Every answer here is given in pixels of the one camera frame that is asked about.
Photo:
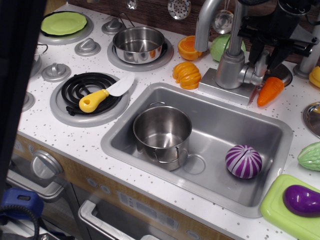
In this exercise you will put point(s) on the blue clamp with cable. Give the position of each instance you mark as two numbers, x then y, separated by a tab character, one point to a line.
20	204

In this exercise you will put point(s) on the steel lid at right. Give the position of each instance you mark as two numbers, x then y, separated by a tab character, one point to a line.
311	118

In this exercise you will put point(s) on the grey stove knob front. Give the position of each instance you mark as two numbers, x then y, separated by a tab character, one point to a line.
57	72

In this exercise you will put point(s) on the orange toy carrot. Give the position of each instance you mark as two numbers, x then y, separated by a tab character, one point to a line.
272	87

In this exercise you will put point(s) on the hanging steel ladle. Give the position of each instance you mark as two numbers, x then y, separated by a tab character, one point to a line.
223	20

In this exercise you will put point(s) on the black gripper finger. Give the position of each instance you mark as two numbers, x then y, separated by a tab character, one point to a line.
279	54
256	50

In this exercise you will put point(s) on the dark foreground post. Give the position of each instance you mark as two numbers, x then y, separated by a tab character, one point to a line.
20	22

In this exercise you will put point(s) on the orange toy half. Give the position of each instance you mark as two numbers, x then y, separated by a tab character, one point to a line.
187	50

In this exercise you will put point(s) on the silver oven dial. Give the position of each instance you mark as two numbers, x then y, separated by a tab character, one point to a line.
44	166

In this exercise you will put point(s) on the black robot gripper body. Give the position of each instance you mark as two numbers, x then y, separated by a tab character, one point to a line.
276	30

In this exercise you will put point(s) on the green cutting board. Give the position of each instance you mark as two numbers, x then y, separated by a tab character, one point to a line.
274	210

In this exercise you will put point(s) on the black coil burner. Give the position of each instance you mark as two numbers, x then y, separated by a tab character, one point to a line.
81	85

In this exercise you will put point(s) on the yellow toy pepper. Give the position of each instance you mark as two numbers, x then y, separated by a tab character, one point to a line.
314	76

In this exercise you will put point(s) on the grey stove knob middle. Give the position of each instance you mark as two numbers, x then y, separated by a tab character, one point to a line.
87	48

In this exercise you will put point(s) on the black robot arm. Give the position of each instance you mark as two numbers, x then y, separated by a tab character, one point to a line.
295	8

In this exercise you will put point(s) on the light green toy vegetable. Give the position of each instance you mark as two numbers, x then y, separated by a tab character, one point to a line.
309	157

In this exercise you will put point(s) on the grey stove knob back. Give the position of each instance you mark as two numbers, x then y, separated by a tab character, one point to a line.
112	27

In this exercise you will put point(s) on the silver oven door handle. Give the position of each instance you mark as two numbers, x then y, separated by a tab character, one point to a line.
107	223

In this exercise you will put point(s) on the purple striped toy onion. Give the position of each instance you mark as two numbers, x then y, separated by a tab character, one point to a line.
243	161

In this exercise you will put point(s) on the orange toy pumpkin piece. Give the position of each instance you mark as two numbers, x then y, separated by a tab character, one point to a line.
187	75

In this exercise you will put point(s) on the grey stove knob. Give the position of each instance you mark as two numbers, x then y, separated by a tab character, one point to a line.
57	72
87	48
112	27

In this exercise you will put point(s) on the green toy plate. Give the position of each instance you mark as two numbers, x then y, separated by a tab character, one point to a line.
63	23

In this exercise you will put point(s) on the silver faucet lever handle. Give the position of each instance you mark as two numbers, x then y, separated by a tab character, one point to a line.
255	74

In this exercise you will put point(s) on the hanging slotted spoon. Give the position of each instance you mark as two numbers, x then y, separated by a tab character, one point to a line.
179	9

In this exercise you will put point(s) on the grey sink basin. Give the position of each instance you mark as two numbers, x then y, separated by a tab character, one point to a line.
216	128

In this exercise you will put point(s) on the hanging steel utensil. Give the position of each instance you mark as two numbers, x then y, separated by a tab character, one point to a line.
131	4

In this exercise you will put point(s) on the steel pot in sink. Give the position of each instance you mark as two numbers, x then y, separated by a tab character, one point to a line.
162	135

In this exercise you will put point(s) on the purple toy eggplant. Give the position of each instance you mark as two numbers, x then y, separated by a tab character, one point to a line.
302	201

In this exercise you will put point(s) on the steel saucepan on burner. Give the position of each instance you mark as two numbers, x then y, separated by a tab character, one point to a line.
138	45

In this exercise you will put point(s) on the yellow handled toy knife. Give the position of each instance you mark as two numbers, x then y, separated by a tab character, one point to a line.
90	102

